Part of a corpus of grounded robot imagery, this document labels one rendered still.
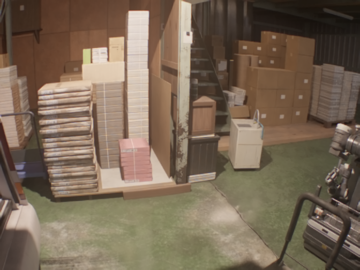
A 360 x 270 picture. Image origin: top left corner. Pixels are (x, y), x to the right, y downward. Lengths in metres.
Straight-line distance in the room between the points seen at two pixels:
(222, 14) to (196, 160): 4.57
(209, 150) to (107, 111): 1.12
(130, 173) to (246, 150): 1.31
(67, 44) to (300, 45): 5.03
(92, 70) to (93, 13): 3.91
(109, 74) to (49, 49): 3.99
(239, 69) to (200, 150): 2.68
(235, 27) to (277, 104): 2.65
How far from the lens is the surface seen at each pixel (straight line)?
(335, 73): 5.45
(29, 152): 2.85
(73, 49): 6.53
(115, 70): 2.76
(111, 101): 2.80
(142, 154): 2.62
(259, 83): 4.60
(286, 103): 5.12
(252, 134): 3.08
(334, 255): 1.50
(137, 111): 2.86
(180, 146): 2.61
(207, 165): 2.91
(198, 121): 2.69
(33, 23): 6.38
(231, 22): 6.85
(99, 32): 6.51
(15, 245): 1.47
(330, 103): 5.48
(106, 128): 2.87
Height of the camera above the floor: 1.45
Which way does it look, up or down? 21 degrees down
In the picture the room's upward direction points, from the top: 1 degrees clockwise
